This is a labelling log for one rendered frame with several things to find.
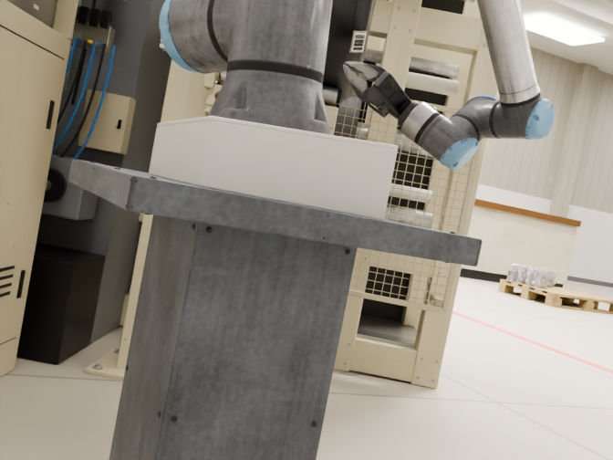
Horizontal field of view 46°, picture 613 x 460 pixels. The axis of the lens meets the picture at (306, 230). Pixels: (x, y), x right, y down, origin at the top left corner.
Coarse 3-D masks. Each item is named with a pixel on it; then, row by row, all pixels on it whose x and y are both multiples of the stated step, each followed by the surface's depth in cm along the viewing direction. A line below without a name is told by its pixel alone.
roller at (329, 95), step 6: (222, 72) 201; (222, 78) 202; (324, 90) 201; (330, 90) 201; (336, 90) 201; (324, 96) 201; (330, 96) 201; (336, 96) 201; (330, 102) 202; (336, 102) 202
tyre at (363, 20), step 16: (336, 0) 187; (352, 0) 187; (368, 0) 189; (336, 16) 188; (352, 16) 188; (368, 16) 191; (336, 32) 190; (352, 32) 190; (368, 32) 196; (336, 48) 193; (336, 64) 196; (336, 80) 201
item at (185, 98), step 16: (176, 64) 209; (176, 80) 209; (192, 80) 209; (176, 96) 209; (192, 96) 209; (176, 112) 210; (192, 112) 210; (144, 224) 211; (144, 240) 212; (144, 256) 212; (128, 304) 213; (128, 320) 213; (128, 336) 213; (128, 352) 213
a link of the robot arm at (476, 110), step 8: (480, 96) 177; (488, 96) 176; (472, 104) 175; (480, 104) 173; (488, 104) 171; (456, 112) 175; (464, 112) 172; (472, 112) 172; (480, 112) 172; (488, 112) 170; (472, 120) 171; (480, 120) 171; (488, 120) 170; (480, 128) 172; (488, 128) 170; (480, 136) 172; (488, 136) 173
